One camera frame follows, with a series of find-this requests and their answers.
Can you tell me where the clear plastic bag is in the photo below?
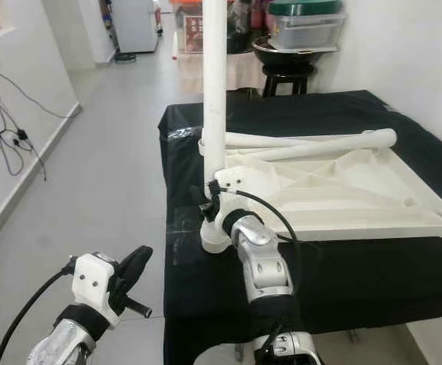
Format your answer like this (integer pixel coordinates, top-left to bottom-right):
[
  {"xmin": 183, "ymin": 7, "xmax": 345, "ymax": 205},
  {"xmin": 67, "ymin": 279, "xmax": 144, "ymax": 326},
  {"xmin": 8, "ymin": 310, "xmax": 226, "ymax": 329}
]
[{"xmin": 167, "ymin": 125, "xmax": 203, "ymax": 141}]

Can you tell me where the white plastic table top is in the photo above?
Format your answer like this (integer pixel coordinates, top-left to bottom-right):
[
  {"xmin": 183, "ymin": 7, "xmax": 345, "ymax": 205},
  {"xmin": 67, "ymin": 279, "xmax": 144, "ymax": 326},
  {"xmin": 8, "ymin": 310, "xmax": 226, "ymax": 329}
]
[{"xmin": 198, "ymin": 139, "xmax": 442, "ymax": 254}]

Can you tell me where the black round stool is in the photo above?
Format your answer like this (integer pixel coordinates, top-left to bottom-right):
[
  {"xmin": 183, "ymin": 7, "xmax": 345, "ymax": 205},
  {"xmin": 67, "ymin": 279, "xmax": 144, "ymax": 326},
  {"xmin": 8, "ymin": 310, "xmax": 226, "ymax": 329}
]
[{"xmin": 262, "ymin": 65, "xmax": 318, "ymax": 99}]

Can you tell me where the black wok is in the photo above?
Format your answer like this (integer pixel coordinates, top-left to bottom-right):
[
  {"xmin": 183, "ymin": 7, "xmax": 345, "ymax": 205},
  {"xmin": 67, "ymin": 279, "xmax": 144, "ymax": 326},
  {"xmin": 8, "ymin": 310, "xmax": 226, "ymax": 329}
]
[{"xmin": 253, "ymin": 36, "xmax": 322, "ymax": 74}]

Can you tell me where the red printed storage box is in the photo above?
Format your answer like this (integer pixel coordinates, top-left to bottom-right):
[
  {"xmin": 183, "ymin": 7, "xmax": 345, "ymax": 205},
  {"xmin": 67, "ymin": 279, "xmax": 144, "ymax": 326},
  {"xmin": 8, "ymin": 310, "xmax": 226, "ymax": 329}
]
[{"xmin": 173, "ymin": 0, "xmax": 206, "ymax": 56}]

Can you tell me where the glossy black bag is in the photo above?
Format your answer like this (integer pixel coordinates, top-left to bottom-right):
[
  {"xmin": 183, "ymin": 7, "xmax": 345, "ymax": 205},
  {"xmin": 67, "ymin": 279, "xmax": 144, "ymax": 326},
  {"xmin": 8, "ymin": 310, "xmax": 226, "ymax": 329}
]
[{"xmin": 227, "ymin": 0, "xmax": 256, "ymax": 55}]

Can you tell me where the white appliance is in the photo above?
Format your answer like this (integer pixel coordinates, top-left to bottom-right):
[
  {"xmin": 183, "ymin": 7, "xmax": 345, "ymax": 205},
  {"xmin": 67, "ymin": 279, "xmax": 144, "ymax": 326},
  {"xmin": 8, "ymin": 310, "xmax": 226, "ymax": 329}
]
[{"xmin": 110, "ymin": 0, "xmax": 165, "ymax": 55}]

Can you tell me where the black tablecloth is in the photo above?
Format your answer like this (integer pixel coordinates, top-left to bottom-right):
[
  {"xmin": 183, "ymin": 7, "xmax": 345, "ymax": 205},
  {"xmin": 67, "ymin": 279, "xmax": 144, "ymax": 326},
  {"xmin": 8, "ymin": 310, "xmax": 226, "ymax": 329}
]
[{"xmin": 158, "ymin": 90, "xmax": 442, "ymax": 365}]

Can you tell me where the clear plastic storage box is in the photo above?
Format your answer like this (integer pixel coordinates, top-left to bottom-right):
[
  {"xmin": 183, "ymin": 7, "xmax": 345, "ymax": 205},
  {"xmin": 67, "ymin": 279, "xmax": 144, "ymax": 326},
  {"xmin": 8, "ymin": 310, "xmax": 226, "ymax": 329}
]
[{"xmin": 266, "ymin": 11, "xmax": 348, "ymax": 53}]

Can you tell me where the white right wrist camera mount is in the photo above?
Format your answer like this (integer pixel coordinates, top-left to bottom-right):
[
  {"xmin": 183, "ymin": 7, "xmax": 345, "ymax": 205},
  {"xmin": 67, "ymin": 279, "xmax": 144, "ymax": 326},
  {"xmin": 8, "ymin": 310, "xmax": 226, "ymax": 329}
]
[{"xmin": 211, "ymin": 167, "xmax": 253, "ymax": 202}]

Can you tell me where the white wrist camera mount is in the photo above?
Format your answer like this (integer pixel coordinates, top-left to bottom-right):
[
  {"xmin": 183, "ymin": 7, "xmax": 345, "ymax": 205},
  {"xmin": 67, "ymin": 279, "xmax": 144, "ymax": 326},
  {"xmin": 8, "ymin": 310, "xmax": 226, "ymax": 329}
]
[
  {"xmin": 71, "ymin": 252, "xmax": 119, "ymax": 330},
  {"xmin": 211, "ymin": 167, "xmax": 253, "ymax": 202}
]

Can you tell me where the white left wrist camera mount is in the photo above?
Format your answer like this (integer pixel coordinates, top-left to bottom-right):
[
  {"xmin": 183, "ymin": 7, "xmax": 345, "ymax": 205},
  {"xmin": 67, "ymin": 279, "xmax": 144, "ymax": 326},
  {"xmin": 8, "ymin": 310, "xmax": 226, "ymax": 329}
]
[{"xmin": 71, "ymin": 252, "xmax": 119, "ymax": 330}]

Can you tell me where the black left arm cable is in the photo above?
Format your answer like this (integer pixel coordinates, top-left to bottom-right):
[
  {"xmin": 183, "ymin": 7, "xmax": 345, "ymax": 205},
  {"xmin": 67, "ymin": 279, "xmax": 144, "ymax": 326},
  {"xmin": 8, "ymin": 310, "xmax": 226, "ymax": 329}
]
[{"xmin": 0, "ymin": 259, "xmax": 78, "ymax": 365}]

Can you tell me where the black wall cable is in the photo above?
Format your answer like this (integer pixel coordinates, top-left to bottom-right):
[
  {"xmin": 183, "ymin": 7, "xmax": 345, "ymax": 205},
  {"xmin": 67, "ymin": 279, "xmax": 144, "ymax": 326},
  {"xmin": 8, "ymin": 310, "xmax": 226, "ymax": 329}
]
[{"xmin": 0, "ymin": 46, "xmax": 71, "ymax": 184}]

